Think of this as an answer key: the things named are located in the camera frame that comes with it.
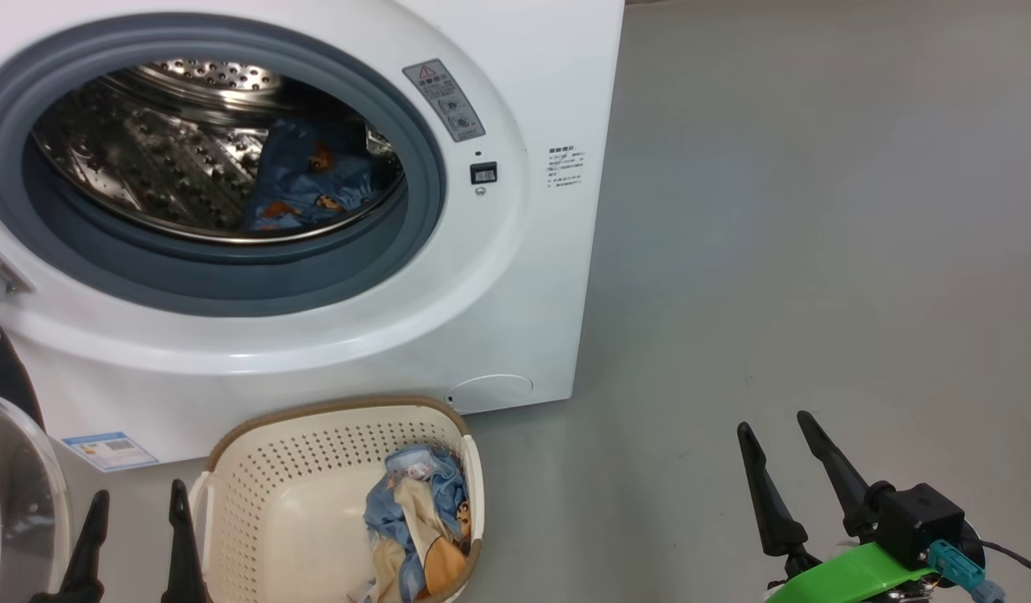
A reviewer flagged steel perforated washer drum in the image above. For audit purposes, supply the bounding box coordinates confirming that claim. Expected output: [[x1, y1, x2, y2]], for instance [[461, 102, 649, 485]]
[[31, 59, 407, 244]]

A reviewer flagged grey warning sticker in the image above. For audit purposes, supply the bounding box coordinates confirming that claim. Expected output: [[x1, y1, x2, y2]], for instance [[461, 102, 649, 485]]
[[402, 59, 487, 143]]

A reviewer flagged black round glass washer door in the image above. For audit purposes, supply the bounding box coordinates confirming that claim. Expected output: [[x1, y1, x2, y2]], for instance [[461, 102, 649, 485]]
[[0, 314, 72, 603]]

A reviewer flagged blue energy label sticker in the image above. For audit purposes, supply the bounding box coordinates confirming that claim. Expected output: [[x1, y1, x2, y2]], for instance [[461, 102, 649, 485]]
[[61, 431, 160, 472]]

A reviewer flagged blue garment with writing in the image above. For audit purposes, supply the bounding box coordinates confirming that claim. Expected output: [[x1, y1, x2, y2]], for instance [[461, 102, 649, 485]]
[[245, 117, 384, 232]]

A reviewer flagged blue and cream garment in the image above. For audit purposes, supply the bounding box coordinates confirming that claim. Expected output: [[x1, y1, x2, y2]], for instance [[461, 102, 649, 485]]
[[363, 446, 476, 603]]

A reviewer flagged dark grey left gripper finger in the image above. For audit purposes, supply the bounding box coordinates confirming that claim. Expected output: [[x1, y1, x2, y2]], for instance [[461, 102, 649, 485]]
[[29, 490, 111, 603], [161, 479, 211, 603]]

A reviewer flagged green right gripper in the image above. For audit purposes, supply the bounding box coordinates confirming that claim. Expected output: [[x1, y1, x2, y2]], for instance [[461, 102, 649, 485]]
[[736, 410, 936, 603]]

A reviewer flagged white front-load washing machine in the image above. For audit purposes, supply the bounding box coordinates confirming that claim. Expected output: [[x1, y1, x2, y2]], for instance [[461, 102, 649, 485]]
[[0, 0, 625, 464]]

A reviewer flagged round white filter cover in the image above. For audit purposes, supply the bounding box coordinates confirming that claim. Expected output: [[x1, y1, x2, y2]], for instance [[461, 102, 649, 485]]
[[448, 374, 534, 414]]

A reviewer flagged cream perforated plastic laundry basket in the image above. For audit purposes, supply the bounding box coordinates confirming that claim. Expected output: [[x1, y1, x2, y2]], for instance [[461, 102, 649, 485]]
[[188, 395, 485, 603]]

